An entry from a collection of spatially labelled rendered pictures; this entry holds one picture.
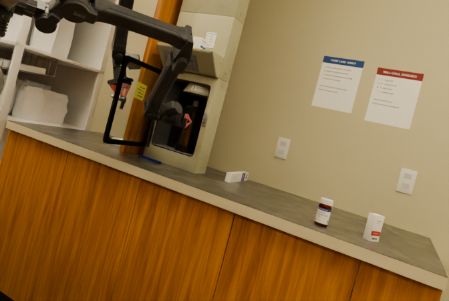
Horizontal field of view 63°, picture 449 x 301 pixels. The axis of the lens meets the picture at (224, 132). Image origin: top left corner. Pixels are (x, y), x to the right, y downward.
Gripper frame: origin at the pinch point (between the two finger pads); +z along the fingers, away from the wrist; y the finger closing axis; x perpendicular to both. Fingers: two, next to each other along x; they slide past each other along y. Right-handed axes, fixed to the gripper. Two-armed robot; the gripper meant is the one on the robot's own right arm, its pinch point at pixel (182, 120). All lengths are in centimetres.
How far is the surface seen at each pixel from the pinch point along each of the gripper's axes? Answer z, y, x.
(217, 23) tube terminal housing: 0, -6, -50
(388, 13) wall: 45, -76, -77
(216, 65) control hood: -5.0, -14.6, -28.2
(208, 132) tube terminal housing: 4.0, -14.1, 2.9
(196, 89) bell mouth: 2.0, -2.4, -16.1
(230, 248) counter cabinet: -26, -52, 41
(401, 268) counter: -28, -107, 26
